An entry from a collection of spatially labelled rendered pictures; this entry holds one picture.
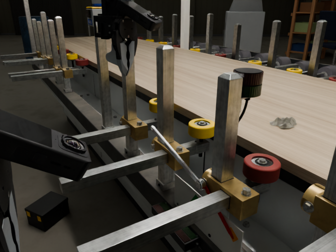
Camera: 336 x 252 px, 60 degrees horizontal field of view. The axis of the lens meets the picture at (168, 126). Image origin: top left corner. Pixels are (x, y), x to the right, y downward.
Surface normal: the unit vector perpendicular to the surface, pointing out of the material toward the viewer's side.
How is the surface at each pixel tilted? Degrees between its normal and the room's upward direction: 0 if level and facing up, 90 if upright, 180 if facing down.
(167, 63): 90
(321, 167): 0
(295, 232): 90
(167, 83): 90
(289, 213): 90
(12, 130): 34
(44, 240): 0
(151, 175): 0
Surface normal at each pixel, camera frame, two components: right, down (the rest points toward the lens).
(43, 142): 0.54, -0.82
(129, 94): 0.52, 0.33
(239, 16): -0.14, 0.38
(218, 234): -0.86, 0.20
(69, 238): 0.00, -0.92
